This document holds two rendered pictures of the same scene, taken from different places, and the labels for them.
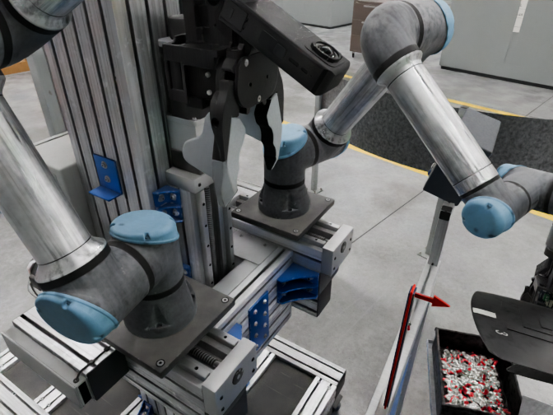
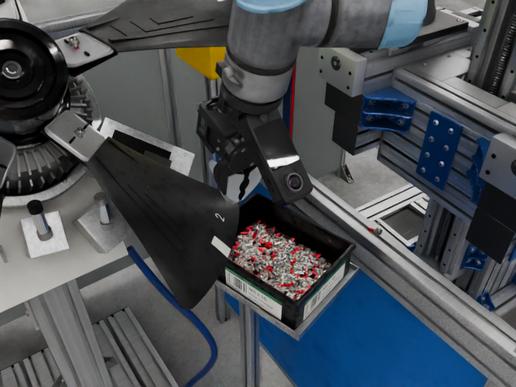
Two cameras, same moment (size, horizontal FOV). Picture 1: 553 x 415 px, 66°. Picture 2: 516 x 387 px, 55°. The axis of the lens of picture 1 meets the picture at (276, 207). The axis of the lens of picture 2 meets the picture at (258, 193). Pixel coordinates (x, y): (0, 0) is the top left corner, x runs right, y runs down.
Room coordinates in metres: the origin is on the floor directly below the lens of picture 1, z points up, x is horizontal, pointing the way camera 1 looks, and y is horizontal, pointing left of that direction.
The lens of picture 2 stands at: (0.84, -0.99, 1.46)
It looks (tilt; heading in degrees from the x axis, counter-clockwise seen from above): 39 degrees down; 115
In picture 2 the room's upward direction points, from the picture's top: straight up
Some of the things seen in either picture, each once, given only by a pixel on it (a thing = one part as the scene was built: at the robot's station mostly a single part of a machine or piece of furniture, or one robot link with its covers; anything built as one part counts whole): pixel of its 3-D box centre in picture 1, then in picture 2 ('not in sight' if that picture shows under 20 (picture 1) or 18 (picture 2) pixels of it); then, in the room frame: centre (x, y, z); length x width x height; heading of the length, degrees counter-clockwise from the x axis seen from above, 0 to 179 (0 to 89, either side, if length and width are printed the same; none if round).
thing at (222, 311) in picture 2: not in sight; (217, 239); (0.26, -0.06, 0.39); 0.04 x 0.04 x 0.78; 61
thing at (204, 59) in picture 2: not in sight; (210, 46); (0.29, -0.08, 1.02); 0.16 x 0.10 x 0.11; 151
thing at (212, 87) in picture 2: not in sight; (213, 87); (0.29, -0.08, 0.92); 0.03 x 0.03 x 0.12; 61
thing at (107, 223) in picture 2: not in sight; (104, 210); (0.38, -0.58, 0.96); 0.02 x 0.02 x 0.06
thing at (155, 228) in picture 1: (146, 249); not in sight; (0.63, 0.25, 1.20); 0.13 x 0.12 x 0.14; 157
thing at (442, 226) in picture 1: (439, 236); not in sight; (1.01, -0.48, 0.96); 0.03 x 0.03 x 0.20; 61
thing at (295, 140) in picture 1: (286, 152); not in sight; (1.06, -0.03, 1.20); 0.13 x 0.12 x 0.14; 130
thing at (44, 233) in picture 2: not in sight; (39, 219); (0.33, -0.66, 0.99); 0.02 x 0.02 x 0.06
